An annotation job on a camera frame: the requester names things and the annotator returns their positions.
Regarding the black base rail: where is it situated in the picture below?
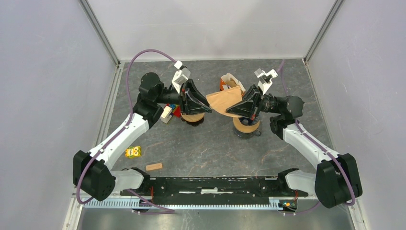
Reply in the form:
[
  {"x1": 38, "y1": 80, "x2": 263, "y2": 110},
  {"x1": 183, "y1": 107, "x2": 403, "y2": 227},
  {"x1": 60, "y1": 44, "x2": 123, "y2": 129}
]
[{"x1": 135, "y1": 176, "x2": 308, "y2": 205}]

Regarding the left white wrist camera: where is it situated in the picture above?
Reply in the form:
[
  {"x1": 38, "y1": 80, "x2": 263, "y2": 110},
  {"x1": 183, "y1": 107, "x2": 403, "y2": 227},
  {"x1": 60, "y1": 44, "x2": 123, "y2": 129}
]
[{"x1": 171, "y1": 60, "x2": 191, "y2": 94}]

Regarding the orange coffee filter box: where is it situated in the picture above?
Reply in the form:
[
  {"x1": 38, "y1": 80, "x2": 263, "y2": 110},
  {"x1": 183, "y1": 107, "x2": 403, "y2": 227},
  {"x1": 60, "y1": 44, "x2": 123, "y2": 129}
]
[{"x1": 220, "y1": 73, "x2": 246, "y2": 95}]

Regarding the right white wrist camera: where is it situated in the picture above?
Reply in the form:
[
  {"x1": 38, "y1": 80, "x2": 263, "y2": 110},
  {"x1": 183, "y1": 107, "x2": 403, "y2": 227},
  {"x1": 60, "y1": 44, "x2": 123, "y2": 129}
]
[{"x1": 254, "y1": 69, "x2": 278, "y2": 95}]

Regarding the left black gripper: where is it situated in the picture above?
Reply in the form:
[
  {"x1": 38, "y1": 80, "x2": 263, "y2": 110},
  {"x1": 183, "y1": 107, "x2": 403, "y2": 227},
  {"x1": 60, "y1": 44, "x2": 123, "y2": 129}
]
[{"x1": 155, "y1": 79, "x2": 213, "y2": 115}]

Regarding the colourful toy block pile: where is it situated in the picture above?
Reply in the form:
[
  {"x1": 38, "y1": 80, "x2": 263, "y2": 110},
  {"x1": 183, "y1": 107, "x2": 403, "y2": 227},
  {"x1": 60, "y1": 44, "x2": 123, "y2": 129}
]
[{"x1": 160, "y1": 103, "x2": 181, "y2": 124}]

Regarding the brown paper coffee filter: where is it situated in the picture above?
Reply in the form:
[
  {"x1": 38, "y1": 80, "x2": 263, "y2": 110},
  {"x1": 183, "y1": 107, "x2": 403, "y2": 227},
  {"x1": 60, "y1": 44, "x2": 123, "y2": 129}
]
[{"x1": 206, "y1": 86, "x2": 242, "y2": 118}]

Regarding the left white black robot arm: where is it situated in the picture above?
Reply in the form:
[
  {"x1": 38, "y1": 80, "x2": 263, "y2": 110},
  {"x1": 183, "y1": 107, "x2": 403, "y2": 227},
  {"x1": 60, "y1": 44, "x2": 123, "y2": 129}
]
[{"x1": 73, "y1": 72, "x2": 212, "y2": 204}]

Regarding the small wooden ring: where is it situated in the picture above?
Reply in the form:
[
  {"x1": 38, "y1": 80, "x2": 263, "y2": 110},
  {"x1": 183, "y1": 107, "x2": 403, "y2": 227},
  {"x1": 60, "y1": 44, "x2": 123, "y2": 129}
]
[{"x1": 233, "y1": 116, "x2": 261, "y2": 135}]

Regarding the dark brown dripper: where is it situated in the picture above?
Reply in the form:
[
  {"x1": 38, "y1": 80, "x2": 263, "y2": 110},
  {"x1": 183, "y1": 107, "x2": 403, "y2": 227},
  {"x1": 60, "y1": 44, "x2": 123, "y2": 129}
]
[{"x1": 186, "y1": 119, "x2": 204, "y2": 127}]

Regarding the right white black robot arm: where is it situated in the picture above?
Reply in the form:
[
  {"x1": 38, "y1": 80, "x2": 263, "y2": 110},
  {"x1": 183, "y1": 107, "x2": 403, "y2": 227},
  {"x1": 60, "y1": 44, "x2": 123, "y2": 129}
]
[{"x1": 226, "y1": 85, "x2": 363, "y2": 208}]

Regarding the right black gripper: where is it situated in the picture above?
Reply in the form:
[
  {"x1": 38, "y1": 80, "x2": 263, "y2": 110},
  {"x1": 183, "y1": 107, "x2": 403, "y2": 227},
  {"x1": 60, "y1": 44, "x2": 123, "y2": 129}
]
[{"x1": 226, "y1": 84, "x2": 281, "y2": 120}]

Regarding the flat wooden block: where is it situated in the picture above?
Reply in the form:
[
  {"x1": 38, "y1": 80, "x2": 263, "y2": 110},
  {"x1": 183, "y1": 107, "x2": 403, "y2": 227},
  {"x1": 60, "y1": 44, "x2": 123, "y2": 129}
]
[{"x1": 146, "y1": 162, "x2": 163, "y2": 171}]

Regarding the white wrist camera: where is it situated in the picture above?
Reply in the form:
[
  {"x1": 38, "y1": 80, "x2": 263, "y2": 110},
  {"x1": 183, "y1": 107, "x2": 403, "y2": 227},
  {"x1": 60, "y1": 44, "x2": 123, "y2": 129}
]
[
  {"x1": 171, "y1": 60, "x2": 191, "y2": 94},
  {"x1": 254, "y1": 69, "x2": 278, "y2": 95}
]

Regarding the grey slotted cable duct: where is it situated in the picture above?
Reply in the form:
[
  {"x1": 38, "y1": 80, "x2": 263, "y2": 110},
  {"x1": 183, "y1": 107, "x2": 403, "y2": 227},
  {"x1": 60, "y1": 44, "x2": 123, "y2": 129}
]
[{"x1": 84, "y1": 198, "x2": 297, "y2": 211}]

